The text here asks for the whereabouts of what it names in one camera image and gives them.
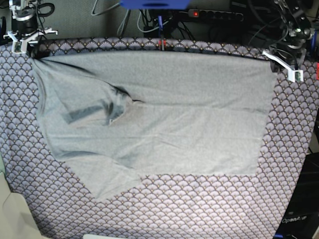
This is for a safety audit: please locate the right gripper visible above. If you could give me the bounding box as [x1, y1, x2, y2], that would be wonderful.
[12, 9, 42, 59]

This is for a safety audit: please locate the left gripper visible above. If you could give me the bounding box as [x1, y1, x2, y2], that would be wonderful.
[270, 43, 307, 73]

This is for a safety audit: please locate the light grey T-shirt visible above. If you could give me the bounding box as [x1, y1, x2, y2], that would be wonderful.
[31, 51, 277, 200]

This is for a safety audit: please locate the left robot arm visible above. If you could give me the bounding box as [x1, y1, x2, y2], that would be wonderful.
[247, 0, 315, 70]

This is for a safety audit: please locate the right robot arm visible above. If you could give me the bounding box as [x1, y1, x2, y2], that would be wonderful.
[3, 0, 58, 55]

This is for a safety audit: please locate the black power strip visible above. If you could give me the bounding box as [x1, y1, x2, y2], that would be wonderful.
[187, 9, 244, 22]

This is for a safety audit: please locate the red table clamp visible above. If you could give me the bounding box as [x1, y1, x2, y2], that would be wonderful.
[159, 39, 166, 51]

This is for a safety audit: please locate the patterned blue fan tablecloth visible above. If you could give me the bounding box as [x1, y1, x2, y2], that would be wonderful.
[0, 46, 319, 239]

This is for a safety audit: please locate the black OpenArm box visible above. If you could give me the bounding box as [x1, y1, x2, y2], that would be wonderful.
[274, 153, 319, 239]

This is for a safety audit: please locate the beige chair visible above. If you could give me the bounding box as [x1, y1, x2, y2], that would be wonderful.
[0, 173, 42, 239]

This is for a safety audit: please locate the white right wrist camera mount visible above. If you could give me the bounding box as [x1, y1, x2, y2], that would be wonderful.
[3, 27, 58, 54]

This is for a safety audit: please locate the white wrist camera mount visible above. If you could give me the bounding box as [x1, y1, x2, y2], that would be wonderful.
[3, 27, 58, 54]
[262, 50, 304, 83]

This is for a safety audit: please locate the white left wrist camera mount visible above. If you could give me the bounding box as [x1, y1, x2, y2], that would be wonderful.
[262, 50, 304, 83]

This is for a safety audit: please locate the blue post right edge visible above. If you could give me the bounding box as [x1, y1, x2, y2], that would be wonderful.
[309, 30, 317, 56]

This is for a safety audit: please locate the blue camera mount bracket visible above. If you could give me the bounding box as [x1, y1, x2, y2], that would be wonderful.
[120, 0, 190, 9]

